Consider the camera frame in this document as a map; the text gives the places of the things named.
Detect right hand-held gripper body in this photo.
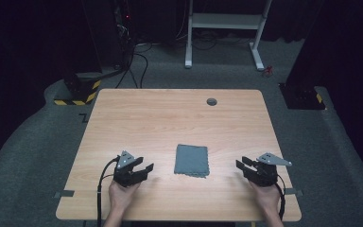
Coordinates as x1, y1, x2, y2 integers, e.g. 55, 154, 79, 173
254, 152, 292, 187

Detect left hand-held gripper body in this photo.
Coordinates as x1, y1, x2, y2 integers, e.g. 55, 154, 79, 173
112, 150, 136, 188

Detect grey-blue cloth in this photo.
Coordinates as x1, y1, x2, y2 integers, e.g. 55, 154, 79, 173
173, 144, 211, 179

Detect person's right hand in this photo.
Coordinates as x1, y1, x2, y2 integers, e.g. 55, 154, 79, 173
249, 179, 282, 216

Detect person's left hand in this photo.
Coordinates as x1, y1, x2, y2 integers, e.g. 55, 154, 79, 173
108, 181, 141, 216

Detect black square stand base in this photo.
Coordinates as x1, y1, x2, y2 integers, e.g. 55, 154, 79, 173
278, 82, 326, 111

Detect black yellow striped stand base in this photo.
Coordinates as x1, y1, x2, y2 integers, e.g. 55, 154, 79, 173
53, 71, 102, 107

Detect small red floor object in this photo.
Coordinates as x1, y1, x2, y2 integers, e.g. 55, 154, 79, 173
262, 64, 274, 79

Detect black equipment rack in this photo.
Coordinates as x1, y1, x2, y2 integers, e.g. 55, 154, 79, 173
112, 0, 137, 69

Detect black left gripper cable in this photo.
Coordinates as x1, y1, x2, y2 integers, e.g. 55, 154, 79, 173
96, 155, 121, 227

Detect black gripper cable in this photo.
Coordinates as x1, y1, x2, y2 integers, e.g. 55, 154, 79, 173
96, 155, 121, 227
275, 174, 287, 221

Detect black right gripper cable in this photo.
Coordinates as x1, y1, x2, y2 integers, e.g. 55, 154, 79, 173
275, 174, 287, 221

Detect black floor cables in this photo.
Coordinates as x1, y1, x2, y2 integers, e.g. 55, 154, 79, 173
114, 44, 154, 90

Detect white metal stand frame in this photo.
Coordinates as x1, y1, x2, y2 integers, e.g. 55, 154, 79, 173
184, 0, 273, 72

